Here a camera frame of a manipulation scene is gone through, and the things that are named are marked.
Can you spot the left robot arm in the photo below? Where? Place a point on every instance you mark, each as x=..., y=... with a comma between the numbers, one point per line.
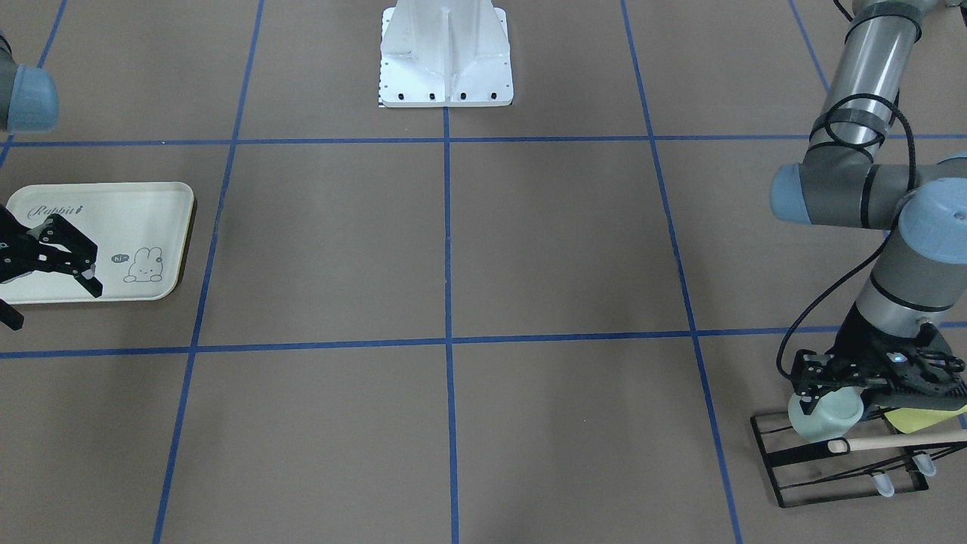
x=860, y=171

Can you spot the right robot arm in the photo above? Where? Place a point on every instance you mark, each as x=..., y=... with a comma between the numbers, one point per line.
x=30, y=104

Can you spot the cream rabbit print tray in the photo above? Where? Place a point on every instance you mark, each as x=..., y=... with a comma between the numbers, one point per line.
x=140, y=229

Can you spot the yellow plastic cup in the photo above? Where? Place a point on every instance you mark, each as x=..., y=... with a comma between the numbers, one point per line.
x=907, y=420

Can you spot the black wire cup rack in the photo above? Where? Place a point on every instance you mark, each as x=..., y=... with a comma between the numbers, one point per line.
x=875, y=459

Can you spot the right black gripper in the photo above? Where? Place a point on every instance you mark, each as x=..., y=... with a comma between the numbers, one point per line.
x=44, y=253

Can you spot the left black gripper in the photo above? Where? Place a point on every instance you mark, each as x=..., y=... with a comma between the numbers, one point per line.
x=860, y=334

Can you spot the pale green plastic cup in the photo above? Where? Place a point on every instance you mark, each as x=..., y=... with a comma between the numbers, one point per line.
x=835, y=414

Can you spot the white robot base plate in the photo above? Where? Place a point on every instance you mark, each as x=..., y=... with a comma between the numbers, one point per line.
x=438, y=54

